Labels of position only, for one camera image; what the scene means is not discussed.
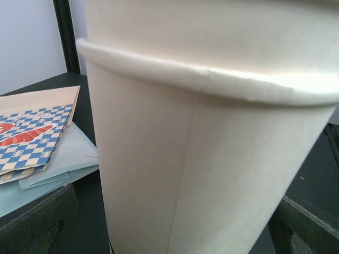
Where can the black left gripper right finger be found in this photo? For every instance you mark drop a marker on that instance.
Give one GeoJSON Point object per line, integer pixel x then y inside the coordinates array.
{"type": "Point", "coordinates": [297, 226]}

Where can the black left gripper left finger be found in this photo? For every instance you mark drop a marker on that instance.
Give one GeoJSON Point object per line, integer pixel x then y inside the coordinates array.
{"type": "Point", "coordinates": [43, 225]}

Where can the single white paper cup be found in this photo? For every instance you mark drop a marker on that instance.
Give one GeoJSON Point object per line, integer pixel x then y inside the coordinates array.
{"type": "Point", "coordinates": [203, 113]}

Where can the light blue paper bag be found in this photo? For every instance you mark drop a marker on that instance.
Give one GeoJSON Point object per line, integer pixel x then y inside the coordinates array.
{"type": "Point", "coordinates": [75, 157]}

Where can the blue checkered bakery paper bag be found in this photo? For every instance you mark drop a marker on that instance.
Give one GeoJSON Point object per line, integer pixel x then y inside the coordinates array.
{"type": "Point", "coordinates": [31, 126]}

